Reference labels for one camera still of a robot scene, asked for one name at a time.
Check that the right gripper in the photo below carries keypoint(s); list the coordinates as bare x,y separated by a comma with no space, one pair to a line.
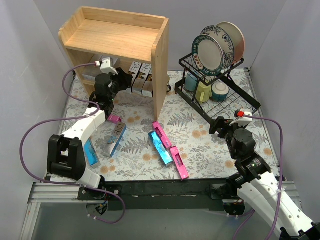
220,127

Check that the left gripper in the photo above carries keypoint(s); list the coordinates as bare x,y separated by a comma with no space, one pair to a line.
122,80

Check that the dark striped toothpaste box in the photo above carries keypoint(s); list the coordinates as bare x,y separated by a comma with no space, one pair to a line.
141,78

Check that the brown silver RO toothpaste box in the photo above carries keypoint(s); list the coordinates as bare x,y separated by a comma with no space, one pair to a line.
147,89

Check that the silver blue RO toothpaste box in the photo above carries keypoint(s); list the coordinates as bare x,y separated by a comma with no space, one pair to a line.
114,140

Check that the cyan toothpaste box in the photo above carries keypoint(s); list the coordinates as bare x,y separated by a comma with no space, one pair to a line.
91,155
163,153

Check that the silver black RO toothpaste box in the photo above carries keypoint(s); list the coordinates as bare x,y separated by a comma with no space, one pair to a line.
133,70

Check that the white toothpaste box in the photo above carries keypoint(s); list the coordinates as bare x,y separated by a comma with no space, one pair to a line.
115,62

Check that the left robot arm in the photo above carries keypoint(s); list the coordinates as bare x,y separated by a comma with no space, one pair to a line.
66,154

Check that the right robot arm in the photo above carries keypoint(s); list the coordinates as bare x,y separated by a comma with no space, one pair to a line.
257,185

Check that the wooden two-tier shelf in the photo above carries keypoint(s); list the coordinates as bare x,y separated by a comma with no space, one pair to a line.
129,36

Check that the teal and white bowl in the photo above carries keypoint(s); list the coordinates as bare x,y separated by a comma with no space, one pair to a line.
219,91

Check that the yellow green mug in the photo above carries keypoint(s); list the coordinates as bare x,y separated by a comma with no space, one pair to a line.
203,93

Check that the magenta toothpaste box far left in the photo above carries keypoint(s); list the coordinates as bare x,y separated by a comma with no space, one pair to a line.
114,119

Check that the light blue mug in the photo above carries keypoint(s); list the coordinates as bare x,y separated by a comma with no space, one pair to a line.
190,82

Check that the pink toothpaste box centre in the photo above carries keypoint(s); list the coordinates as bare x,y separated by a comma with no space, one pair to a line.
161,134

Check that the pink toothpaste box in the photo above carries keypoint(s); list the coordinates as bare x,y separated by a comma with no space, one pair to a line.
161,134
181,168

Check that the pink toothpaste box front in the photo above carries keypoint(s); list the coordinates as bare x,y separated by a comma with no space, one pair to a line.
181,168

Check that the green rimmed white plate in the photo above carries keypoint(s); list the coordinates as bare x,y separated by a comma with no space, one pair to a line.
208,55

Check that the blue floral patterned plate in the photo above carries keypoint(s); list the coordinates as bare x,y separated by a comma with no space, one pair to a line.
225,42

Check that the beige and pink plate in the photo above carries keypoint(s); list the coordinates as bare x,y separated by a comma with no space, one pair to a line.
237,39

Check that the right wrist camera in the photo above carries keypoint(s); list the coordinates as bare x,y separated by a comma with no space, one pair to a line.
243,117

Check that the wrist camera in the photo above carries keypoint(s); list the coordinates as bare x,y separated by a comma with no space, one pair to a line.
243,117
106,66

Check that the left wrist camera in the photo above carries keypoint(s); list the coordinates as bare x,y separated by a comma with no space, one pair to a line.
106,66

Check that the black wire dish rack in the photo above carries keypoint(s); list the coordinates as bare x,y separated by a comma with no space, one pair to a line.
236,99

